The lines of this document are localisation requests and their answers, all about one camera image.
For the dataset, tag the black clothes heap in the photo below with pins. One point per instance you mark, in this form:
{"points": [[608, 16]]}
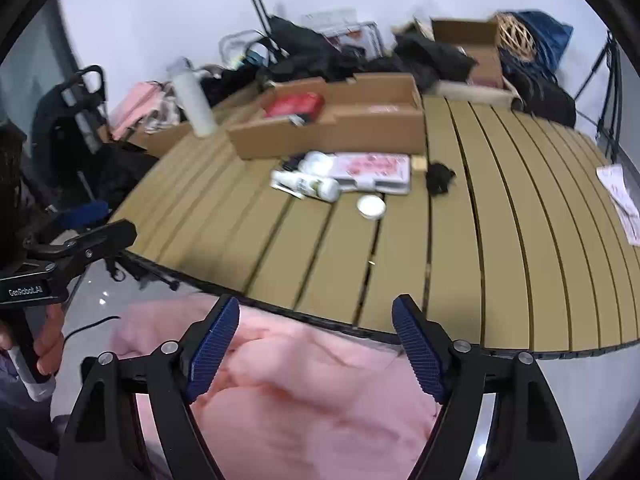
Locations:
{"points": [[430, 57]]}

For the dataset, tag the open brown cardboard box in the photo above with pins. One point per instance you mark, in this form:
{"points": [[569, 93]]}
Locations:
{"points": [[465, 32]]}

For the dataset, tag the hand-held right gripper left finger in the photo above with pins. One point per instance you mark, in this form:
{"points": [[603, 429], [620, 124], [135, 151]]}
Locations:
{"points": [[215, 350]]}

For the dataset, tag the red flat box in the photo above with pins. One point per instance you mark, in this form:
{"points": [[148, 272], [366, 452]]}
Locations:
{"points": [[294, 105]]}

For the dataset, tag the white paper sheets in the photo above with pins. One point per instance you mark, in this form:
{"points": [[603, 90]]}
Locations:
{"points": [[622, 200]]}

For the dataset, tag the blue fabric bag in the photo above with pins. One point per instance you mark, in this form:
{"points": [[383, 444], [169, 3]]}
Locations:
{"points": [[550, 35]]}

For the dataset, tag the black backpack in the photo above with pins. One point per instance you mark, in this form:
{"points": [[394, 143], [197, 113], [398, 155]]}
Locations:
{"points": [[545, 95]]}

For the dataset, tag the large cardboard box with clothes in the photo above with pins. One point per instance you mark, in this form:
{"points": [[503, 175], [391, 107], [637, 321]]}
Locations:
{"points": [[165, 140]]}

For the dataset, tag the small wooden block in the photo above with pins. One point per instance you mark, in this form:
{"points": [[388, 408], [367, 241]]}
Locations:
{"points": [[418, 164]]}

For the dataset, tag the black bag pile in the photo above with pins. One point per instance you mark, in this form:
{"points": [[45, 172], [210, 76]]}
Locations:
{"points": [[305, 50]]}

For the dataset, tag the white pink printed box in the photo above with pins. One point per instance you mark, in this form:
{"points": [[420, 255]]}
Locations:
{"points": [[375, 170]]}

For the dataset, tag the person's left hand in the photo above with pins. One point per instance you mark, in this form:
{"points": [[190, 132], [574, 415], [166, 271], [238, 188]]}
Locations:
{"points": [[50, 340]]}

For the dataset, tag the printed appliance carton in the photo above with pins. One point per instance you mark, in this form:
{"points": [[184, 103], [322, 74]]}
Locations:
{"points": [[345, 27]]}

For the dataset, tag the white plastic bottle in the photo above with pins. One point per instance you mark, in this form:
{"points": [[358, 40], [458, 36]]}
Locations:
{"points": [[310, 186]]}

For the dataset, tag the pink padded jacket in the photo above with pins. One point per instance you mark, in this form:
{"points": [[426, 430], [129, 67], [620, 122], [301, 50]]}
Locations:
{"points": [[310, 390]]}

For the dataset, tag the black jacket heap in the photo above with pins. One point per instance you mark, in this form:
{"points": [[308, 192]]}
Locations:
{"points": [[120, 170]]}

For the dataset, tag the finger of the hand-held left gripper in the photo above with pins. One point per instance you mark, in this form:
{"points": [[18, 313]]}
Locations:
{"points": [[95, 242], [82, 212]]}

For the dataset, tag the wicker ball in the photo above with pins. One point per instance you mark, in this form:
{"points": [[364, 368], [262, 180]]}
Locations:
{"points": [[515, 35]]}

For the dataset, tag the black camera tripod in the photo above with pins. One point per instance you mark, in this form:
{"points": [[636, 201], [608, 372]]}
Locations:
{"points": [[607, 90]]}

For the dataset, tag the long shallow cardboard box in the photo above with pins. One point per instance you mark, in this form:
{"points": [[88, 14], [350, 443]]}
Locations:
{"points": [[350, 120]]}

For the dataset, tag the white thermos bottle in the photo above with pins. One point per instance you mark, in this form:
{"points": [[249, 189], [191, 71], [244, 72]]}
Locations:
{"points": [[195, 100]]}

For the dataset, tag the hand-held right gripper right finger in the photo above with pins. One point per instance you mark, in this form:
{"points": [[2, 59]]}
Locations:
{"points": [[417, 350]]}

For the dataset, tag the beige clothes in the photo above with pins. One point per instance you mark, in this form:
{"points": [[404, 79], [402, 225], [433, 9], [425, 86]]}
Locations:
{"points": [[165, 110]]}

